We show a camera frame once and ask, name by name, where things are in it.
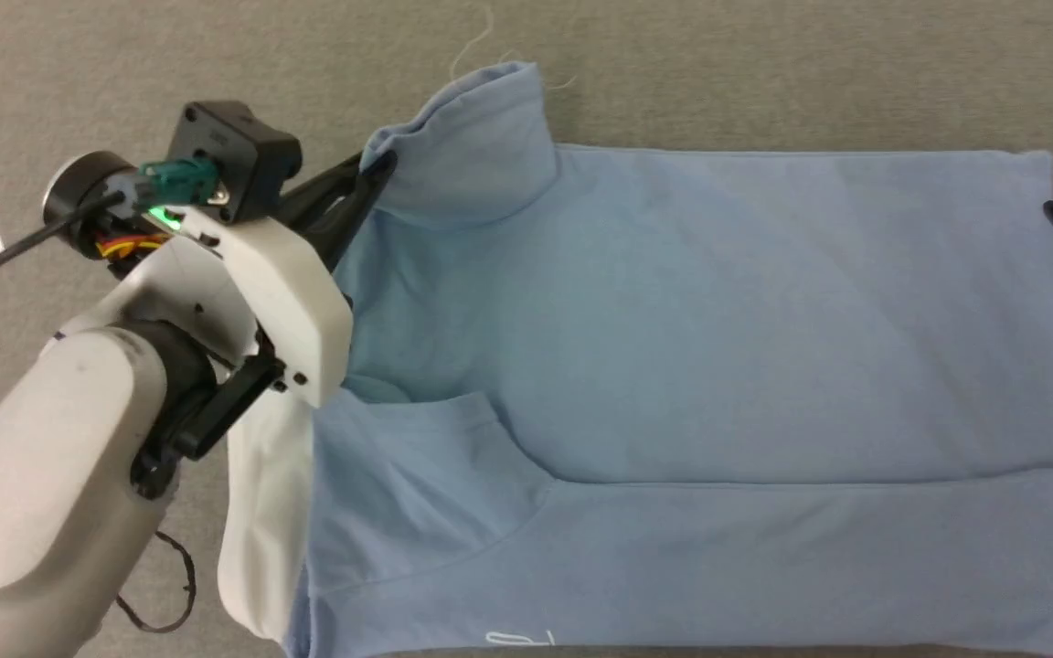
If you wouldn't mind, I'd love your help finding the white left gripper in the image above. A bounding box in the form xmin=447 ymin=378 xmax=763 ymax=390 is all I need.
xmin=42 ymin=149 xmax=398 ymax=408

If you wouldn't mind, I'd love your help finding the black thread loop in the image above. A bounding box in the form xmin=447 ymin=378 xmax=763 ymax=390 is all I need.
xmin=115 ymin=530 xmax=197 ymax=633

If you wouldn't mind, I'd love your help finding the light blue polo shirt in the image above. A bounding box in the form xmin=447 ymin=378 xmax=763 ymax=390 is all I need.
xmin=216 ymin=59 xmax=1053 ymax=658

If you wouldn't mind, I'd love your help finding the left cable with teal plug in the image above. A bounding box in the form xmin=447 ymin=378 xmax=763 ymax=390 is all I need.
xmin=0 ymin=160 xmax=221 ymax=301

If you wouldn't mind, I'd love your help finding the grey fabric sofa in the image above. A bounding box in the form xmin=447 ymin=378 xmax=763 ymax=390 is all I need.
xmin=0 ymin=0 xmax=1053 ymax=658

